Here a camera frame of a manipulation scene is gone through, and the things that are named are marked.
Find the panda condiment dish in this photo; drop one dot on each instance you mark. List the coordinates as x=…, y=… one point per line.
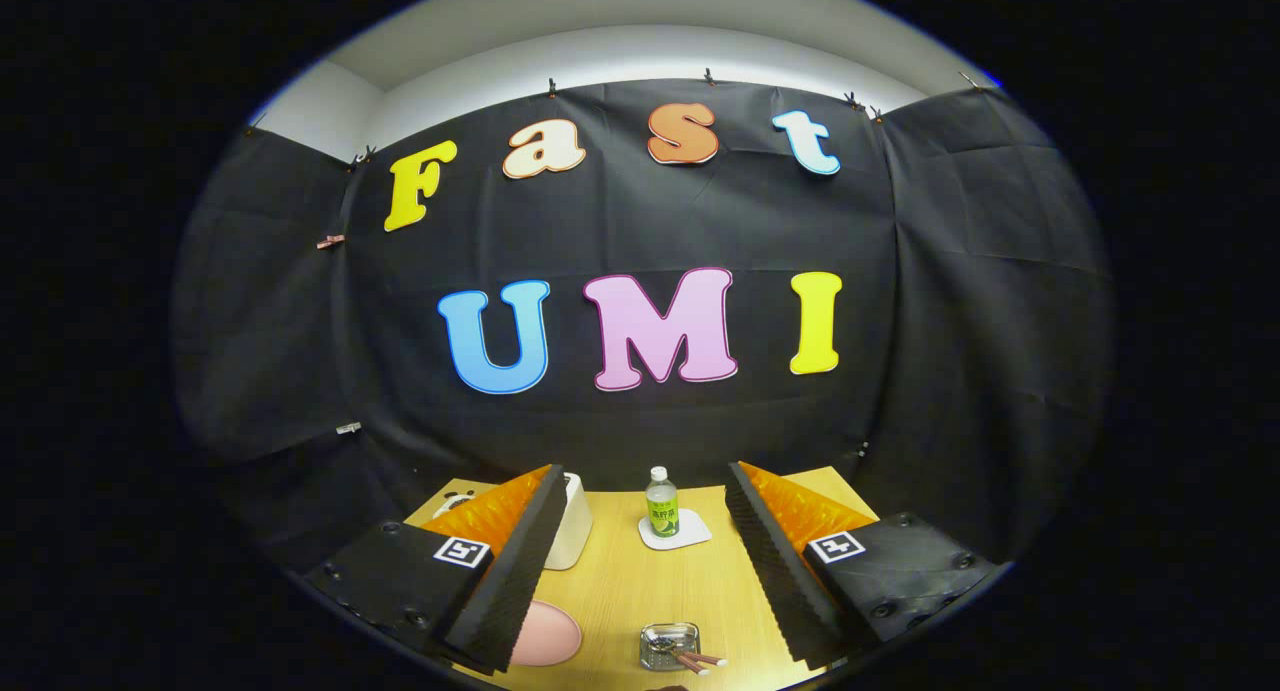
x=452, y=501

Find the white coaster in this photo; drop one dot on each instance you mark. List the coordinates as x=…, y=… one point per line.
x=690, y=531

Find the metal drain basket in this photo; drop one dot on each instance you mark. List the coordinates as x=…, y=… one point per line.
x=655, y=651

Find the green drink bottle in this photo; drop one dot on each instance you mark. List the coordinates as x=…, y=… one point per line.
x=662, y=506

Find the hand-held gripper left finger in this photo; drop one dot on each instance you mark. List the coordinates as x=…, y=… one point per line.
x=515, y=571

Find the pink plate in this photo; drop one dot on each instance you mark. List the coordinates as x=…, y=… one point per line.
x=548, y=636

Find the white toaster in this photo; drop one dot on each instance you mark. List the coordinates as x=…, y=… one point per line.
x=570, y=526

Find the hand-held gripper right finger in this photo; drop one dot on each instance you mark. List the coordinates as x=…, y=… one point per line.
x=775, y=561

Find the row of black cloth clips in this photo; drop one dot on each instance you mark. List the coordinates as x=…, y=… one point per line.
x=551, y=87

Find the pink cloth clip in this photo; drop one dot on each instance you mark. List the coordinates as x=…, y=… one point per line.
x=330, y=241

